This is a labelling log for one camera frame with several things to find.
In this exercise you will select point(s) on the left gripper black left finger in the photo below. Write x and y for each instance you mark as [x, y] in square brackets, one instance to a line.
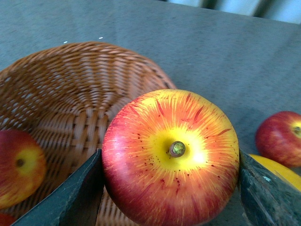
[75, 202]

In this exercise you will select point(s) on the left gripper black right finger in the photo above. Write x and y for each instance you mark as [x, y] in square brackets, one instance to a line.
[266, 199]

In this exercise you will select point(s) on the red apple low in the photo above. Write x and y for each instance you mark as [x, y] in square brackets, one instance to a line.
[279, 138]

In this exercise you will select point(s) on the red yellow apple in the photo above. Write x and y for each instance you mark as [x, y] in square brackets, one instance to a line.
[22, 167]
[170, 158]
[6, 219]

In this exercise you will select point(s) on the yellow banana near apple basket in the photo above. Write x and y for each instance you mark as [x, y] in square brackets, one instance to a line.
[281, 171]

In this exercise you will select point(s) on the orange wicker basket with apples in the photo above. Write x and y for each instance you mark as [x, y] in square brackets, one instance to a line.
[66, 97]

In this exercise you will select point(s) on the grey pleated curtain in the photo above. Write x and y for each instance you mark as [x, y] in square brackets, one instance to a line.
[279, 10]

